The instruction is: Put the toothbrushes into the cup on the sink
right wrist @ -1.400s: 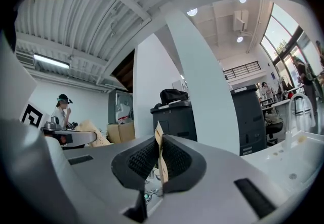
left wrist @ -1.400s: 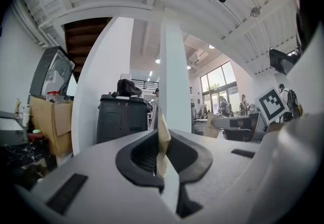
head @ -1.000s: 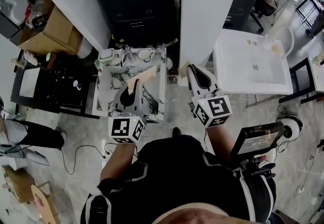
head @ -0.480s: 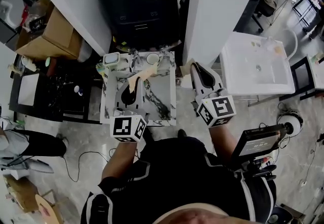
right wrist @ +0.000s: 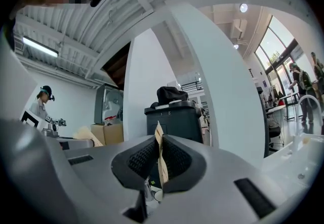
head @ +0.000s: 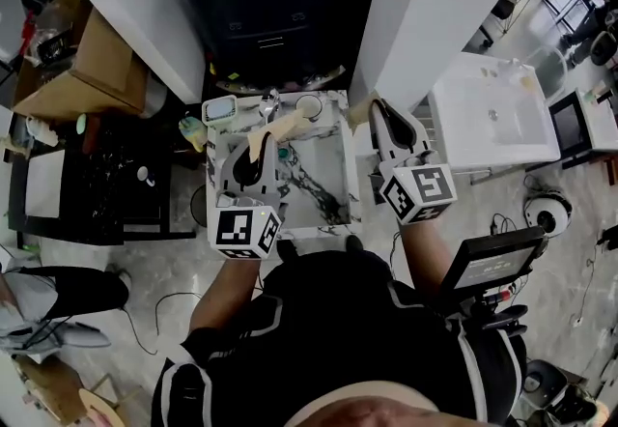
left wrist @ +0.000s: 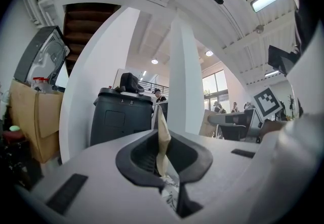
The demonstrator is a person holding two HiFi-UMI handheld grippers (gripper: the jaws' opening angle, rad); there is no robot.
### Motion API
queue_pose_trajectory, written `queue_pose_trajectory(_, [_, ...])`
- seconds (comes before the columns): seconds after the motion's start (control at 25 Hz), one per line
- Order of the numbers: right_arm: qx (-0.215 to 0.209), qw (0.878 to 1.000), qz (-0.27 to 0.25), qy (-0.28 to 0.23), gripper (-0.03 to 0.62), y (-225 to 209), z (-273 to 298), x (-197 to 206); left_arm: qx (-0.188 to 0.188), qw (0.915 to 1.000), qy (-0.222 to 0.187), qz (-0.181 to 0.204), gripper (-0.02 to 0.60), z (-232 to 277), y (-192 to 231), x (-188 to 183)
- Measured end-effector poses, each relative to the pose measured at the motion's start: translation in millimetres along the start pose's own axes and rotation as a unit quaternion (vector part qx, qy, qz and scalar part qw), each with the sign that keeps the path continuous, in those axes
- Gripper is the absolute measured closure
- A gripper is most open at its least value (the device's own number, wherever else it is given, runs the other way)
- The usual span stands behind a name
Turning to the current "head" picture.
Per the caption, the grey round device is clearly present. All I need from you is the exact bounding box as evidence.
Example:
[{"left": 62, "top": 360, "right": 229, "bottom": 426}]
[{"left": 523, "top": 359, "right": 569, "bottom": 410}]

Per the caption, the white pillar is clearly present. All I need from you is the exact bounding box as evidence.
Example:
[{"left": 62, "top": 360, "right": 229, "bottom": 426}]
[{"left": 350, "top": 0, "right": 545, "bottom": 112}]

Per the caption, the brown cardboard box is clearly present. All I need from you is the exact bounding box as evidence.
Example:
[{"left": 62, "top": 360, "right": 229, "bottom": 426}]
[{"left": 12, "top": 4, "right": 149, "bottom": 122}]

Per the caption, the black low table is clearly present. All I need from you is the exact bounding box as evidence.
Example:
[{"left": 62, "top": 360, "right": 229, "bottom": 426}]
[{"left": 7, "top": 115, "right": 197, "bottom": 247}]

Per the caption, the black side table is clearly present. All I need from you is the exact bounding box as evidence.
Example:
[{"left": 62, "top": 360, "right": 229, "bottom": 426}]
[{"left": 549, "top": 89, "right": 618, "bottom": 170}]

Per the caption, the marble pattern sink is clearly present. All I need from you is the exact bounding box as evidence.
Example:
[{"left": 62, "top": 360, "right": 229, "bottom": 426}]
[{"left": 205, "top": 89, "right": 363, "bottom": 241}]

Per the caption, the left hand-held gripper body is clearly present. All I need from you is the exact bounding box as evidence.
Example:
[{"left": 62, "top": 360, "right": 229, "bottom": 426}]
[{"left": 207, "top": 189, "right": 285, "bottom": 263}]

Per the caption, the grey bin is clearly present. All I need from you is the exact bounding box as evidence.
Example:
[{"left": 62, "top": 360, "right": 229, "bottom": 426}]
[{"left": 139, "top": 74, "right": 168, "bottom": 120}]

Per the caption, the black tablet monitor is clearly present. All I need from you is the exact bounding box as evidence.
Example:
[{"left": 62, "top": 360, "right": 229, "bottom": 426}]
[{"left": 441, "top": 225, "right": 549, "bottom": 305}]

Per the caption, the white ceramic sink basin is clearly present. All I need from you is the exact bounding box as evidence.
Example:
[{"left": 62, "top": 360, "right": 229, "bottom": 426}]
[{"left": 429, "top": 51, "right": 561, "bottom": 170}]

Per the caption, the person's black clothed body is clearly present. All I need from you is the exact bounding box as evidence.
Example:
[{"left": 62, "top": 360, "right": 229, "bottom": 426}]
[{"left": 152, "top": 248, "right": 527, "bottom": 427}]

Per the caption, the white soap dish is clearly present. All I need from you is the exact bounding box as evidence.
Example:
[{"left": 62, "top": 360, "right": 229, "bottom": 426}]
[{"left": 201, "top": 95, "right": 239, "bottom": 128}]

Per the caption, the person's right forearm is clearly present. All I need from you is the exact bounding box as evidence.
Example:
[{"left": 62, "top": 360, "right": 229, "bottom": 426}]
[{"left": 398, "top": 219, "right": 460, "bottom": 305}]

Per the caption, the yellow green plastic toy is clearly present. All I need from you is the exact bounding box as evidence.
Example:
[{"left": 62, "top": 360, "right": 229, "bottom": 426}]
[{"left": 178, "top": 115, "right": 207, "bottom": 154}]

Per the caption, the black floor cable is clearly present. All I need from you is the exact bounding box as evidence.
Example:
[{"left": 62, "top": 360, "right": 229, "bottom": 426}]
[{"left": 491, "top": 213, "right": 519, "bottom": 237}]

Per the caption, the black monitor mount handle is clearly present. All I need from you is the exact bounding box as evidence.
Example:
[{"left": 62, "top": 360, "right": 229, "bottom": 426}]
[{"left": 458, "top": 289, "right": 530, "bottom": 339}]

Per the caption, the metal wire rack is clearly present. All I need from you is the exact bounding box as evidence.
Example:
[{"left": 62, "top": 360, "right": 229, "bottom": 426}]
[{"left": 414, "top": 96, "right": 436, "bottom": 151}]

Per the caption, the chrome faucet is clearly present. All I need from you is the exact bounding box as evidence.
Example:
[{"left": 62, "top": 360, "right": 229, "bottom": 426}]
[{"left": 259, "top": 87, "right": 283, "bottom": 125}]

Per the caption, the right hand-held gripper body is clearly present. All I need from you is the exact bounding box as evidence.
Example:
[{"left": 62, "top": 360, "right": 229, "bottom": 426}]
[{"left": 379, "top": 150, "right": 459, "bottom": 226}]

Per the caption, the round wooden stool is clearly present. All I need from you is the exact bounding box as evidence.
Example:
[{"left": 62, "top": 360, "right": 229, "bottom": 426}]
[{"left": 78, "top": 385, "right": 127, "bottom": 427}]

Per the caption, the white round device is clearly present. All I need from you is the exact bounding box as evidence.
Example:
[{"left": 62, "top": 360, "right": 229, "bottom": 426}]
[{"left": 523, "top": 190, "right": 574, "bottom": 238}]

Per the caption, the person's left forearm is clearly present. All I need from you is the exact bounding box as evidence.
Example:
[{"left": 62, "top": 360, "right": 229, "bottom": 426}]
[{"left": 189, "top": 253, "right": 265, "bottom": 337}]

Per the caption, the clear plastic chair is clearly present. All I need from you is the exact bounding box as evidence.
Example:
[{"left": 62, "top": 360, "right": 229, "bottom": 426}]
[{"left": 523, "top": 45, "right": 569, "bottom": 98}]

